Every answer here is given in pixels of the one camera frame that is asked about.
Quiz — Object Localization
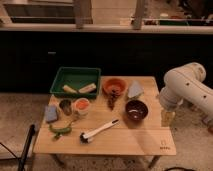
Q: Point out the blue sponge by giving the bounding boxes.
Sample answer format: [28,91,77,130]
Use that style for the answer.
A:
[44,105,58,123]

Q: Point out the dark metal cup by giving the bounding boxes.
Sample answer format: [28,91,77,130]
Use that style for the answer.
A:
[59,99,72,115]

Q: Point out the black pole stand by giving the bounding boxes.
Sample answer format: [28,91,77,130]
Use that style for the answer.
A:
[17,124,35,171]

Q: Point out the grey folded cloth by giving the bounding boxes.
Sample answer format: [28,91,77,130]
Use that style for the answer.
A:
[127,81,144,99]

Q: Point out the dark brown bowl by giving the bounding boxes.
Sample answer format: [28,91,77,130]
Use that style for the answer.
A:
[125,100,148,121]

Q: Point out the green plastic tray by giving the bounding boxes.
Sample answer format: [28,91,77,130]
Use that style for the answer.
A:
[50,67,101,99]

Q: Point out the wooden table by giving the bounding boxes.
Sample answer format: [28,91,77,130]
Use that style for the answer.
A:
[33,76,176,158]

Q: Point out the pale food piece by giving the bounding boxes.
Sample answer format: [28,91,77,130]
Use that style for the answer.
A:
[62,85,77,93]
[78,83,96,93]

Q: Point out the pale food piece left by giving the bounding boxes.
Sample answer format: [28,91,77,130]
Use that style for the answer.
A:
[62,85,77,93]

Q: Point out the pale food piece right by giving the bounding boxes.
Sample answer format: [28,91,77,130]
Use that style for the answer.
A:
[78,83,96,93]

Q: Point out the white black dish brush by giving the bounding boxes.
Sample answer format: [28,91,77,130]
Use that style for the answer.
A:
[79,119,119,143]

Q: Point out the orange bowl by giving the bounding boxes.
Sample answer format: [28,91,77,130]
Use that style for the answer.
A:
[102,78,126,95]

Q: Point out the orange white cup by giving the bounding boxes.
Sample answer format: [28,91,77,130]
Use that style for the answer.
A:
[74,98,90,115]

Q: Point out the brown pine cone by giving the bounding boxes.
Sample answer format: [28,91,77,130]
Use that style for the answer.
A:
[107,90,120,110]

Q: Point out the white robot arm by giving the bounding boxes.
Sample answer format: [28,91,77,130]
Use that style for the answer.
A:
[158,62,213,127]

